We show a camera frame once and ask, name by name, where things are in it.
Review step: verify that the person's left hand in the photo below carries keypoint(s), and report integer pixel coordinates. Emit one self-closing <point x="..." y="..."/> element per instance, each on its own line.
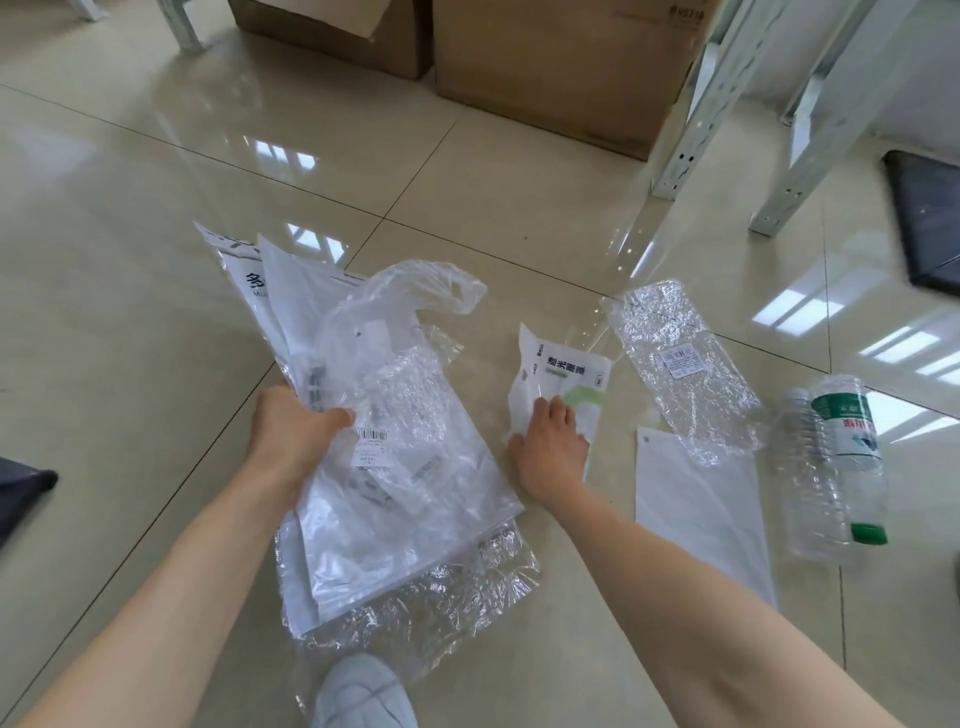
<point x="292" y="442"/>

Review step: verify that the person's right hand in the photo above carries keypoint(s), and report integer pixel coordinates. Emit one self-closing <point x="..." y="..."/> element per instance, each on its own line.
<point x="551" y="457"/>

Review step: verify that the crinkled clear bubble bag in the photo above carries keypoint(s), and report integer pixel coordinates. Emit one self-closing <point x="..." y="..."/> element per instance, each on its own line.
<point x="675" y="360"/>

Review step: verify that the clear ribbed plastic bottle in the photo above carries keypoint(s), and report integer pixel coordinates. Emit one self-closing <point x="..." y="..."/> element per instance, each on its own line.
<point x="806" y="480"/>

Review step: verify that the green label plastic bottle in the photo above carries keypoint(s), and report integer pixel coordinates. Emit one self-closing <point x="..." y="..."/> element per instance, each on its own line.
<point x="844" y="427"/>

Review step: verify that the person's right forearm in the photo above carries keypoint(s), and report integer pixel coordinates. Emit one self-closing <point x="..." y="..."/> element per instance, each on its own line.
<point x="712" y="600"/>

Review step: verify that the person's left forearm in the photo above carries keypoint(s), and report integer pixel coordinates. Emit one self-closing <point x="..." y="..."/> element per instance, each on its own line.
<point x="172" y="600"/>

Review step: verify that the white shoe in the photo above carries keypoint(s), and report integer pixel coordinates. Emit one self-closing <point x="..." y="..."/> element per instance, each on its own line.
<point x="360" y="697"/>

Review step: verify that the large closed cardboard box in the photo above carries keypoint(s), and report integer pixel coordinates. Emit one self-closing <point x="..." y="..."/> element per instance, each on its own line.
<point x="562" y="75"/>

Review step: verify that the white perforated shelf upright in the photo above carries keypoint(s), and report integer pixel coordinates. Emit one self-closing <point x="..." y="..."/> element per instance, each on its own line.
<point x="716" y="105"/>
<point x="829" y="120"/>

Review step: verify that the open cardboard box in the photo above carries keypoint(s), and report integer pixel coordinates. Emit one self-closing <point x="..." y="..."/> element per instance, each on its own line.
<point x="322" y="37"/>

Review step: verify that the slim white shelf upright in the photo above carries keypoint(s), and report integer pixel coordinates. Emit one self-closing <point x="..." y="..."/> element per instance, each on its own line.
<point x="801" y="112"/>

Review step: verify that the white metal ladder frame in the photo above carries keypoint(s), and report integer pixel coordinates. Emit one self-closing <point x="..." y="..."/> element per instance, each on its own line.
<point x="184" y="30"/>

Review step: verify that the black square table pedestal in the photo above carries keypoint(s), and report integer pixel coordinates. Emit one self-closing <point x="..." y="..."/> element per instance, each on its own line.
<point x="930" y="217"/>

